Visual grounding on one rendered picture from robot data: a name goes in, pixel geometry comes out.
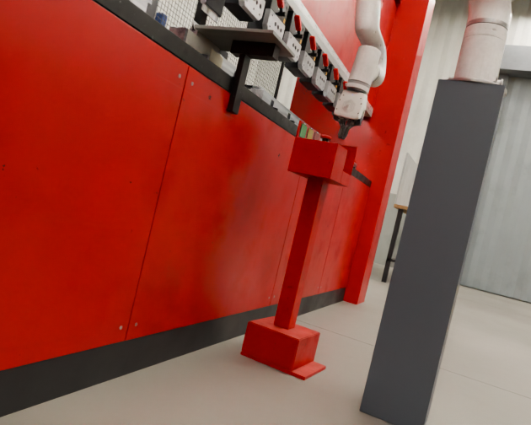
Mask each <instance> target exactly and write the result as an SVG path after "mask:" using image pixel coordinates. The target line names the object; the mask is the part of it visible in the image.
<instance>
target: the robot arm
mask: <svg viewBox="0 0 531 425"><path fill-rule="evenodd" d="M513 1H515V0H469V17H468V21H467V24H466V28H465V32H464V38H463V41H462V45H461V49H460V53H459V59H458V63H457V67H456V70H455V74H454V77H453V78H452V77H449V78H448V79H447V80H456V81H465V82H475V83H492V84H501V85H502V83H503V79H502V80H498V77H497V76H498V73H499V69H500V66H501V61H502V55H503V52H504V48H505V44H506V40H507V34H508V31H509V27H510V23H511V17H512V6H511V2H513ZM380 8H381V0H356V16H355V31H356V34H357V37H358V39H359V41H360V42H361V44H362V45H361V46H359V47H358V50H357V54H356V57H355V60H354V62H353V66H352V69H351V73H350V76H349V78H348V81H347V83H345V86H346V87H347V89H346V90H345V89H344V90H343V92H342V94H341V97H340V98H339V100H338V102H337V105H336V107H335V111H334V114H335V115H334V117H333V119H334V120H335V121H338V122H339V124H340V126H341V127H340V130H339V132H338V138H340V139H344V140H345V138H346V137H347V134H348V132H349V130H350V129H351V128H352V127H354V126H360V125H361V124H362V119H363V117H364V114H365V110H366V106H367V94H368V92H369V89H370V87H374V88H375V87H378V86H380V85H381V84H382V83H383V81H384V78H385V73H386V49H385V44H384V39H383V37H382V34H381V31H380V28H379V20H380ZM339 118H340V119H339ZM346 121H348V122H347V123H346Z"/></svg>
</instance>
